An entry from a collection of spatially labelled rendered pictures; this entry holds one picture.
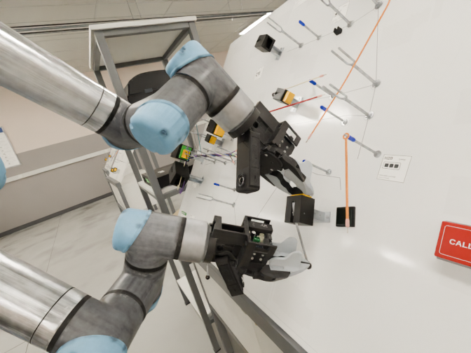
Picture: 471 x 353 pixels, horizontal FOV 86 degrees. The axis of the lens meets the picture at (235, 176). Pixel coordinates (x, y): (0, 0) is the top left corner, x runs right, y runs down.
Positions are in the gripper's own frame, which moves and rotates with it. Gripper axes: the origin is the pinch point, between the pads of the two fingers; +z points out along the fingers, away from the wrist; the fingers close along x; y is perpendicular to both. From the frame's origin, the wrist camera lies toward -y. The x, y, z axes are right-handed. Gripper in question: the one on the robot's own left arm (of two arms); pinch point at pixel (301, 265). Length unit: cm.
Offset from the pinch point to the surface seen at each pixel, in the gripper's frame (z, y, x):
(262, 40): -11, 35, 61
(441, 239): 9.3, 19.8, -10.1
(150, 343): -26, -161, 61
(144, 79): -57, 3, 103
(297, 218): -3.3, 8.5, 4.0
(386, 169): 9.3, 22.0, 5.6
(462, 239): 10.0, 21.3, -11.4
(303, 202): -2.4, 11.0, 6.2
